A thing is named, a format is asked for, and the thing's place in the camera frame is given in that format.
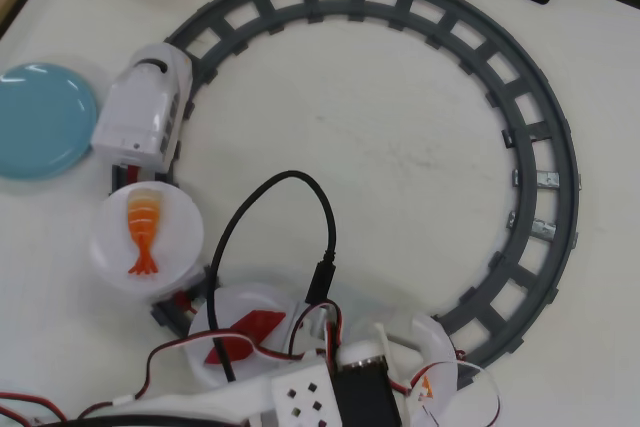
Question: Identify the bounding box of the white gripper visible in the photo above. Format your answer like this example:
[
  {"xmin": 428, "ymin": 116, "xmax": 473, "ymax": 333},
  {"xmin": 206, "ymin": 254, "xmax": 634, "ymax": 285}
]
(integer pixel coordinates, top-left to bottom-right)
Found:
[{"xmin": 332, "ymin": 322, "xmax": 426, "ymax": 427}]

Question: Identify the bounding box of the red tuna nigiri sushi toy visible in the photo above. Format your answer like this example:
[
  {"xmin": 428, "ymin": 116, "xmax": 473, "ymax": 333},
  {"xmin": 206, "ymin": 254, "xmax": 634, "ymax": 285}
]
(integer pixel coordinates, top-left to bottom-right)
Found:
[{"xmin": 202, "ymin": 310, "xmax": 287, "ymax": 366}]

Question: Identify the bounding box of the orange shrimp nigiri sushi toy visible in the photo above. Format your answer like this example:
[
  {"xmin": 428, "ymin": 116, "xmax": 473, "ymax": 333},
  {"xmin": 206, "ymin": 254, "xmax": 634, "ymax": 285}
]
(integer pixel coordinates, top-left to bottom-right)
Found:
[{"xmin": 124, "ymin": 188, "xmax": 166, "ymax": 277}]

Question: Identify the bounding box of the white Shinkansen toy locomotive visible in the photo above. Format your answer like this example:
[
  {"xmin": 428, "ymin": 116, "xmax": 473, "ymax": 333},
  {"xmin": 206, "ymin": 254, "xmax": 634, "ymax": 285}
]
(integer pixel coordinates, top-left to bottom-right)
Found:
[{"xmin": 91, "ymin": 43, "xmax": 196, "ymax": 171}]

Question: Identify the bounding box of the blue round dish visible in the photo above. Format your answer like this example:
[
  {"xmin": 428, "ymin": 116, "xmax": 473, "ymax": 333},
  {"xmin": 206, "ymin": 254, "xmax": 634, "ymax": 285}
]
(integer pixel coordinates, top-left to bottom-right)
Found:
[{"xmin": 0, "ymin": 61, "xmax": 100, "ymax": 182}]

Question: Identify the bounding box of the white round plate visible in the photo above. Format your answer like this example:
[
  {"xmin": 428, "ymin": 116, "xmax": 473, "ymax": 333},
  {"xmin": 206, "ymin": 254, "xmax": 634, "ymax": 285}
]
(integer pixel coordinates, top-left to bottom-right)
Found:
[
  {"xmin": 394, "ymin": 313, "xmax": 460, "ymax": 427},
  {"xmin": 184, "ymin": 284, "xmax": 301, "ymax": 388},
  {"xmin": 89, "ymin": 182, "xmax": 205, "ymax": 296}
]

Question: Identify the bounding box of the silver foil tape strip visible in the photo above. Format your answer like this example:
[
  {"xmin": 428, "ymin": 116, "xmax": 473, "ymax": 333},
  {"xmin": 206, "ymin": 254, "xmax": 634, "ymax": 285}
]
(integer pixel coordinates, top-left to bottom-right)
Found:
[
  {"xmin": 505, "ymin": 210, "xmax": 559, "ymax": 241},
  {"xmin": 510, "ymin": 168, "xmax": 561, "ymax": 191}
]

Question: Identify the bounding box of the white train wagon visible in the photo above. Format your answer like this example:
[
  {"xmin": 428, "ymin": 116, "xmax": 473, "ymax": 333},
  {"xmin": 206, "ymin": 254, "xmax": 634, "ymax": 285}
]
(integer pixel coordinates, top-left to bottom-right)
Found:
[{"xmin": 149, "ymin": 261, "xmax": 211, "ymax": 309}]

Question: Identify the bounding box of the grey circular toy train track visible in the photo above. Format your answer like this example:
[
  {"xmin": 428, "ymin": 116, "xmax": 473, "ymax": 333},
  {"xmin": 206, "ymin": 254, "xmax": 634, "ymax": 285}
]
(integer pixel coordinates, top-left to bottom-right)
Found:
[{"xmin": 108, "ymin": 0, "xmax": 581, "ymax": 383}]

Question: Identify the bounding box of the white perforated camera mount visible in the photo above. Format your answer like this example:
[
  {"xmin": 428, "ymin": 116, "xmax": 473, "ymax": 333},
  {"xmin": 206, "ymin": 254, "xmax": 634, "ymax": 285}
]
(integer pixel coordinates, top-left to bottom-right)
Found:
[{"xmin": 269, "ymin": 361, "xmax": 336, "ymax": 427}]

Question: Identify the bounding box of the black USB cable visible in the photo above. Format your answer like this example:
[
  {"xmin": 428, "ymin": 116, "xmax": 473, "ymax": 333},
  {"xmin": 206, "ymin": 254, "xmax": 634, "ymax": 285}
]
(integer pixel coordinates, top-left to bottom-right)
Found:
[{"xmin": 205, "ymin": 170, "xmax": 337, "ymax": 384}]

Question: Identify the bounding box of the red white servo cable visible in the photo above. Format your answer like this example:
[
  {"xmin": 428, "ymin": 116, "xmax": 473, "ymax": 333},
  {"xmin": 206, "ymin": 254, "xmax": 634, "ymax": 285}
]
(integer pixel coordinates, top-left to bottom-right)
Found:
[{"xmin": 0, "ymin": 299, "xmax": 351, "ymax": 427}]

